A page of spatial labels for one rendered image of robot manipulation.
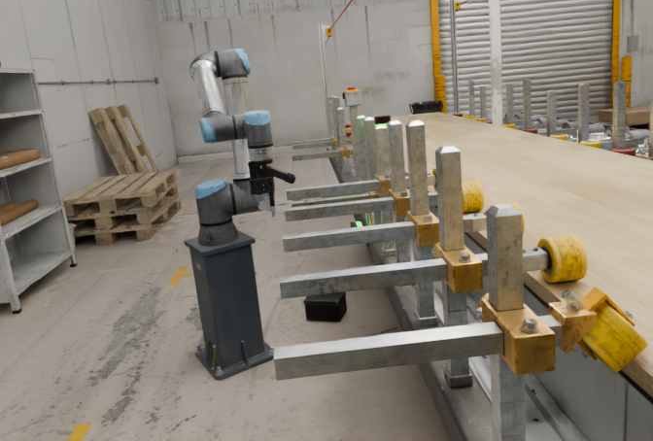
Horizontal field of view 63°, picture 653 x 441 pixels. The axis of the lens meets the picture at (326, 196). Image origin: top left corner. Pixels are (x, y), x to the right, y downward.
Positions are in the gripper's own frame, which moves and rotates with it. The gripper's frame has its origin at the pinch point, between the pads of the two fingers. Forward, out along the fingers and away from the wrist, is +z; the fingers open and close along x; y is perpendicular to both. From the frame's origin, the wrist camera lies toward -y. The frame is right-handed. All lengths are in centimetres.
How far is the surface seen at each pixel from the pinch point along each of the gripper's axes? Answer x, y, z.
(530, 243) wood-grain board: 80, -59, -7
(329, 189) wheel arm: 26.5, -19.4, -12.3
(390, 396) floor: -5, -37, 83
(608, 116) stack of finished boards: -636, -501, 58
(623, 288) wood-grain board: 106, -63, -7
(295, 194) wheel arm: 26.5, -8.8, -11.9
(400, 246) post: 48, -37, 1
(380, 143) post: 22.7, -36.7, -24.6
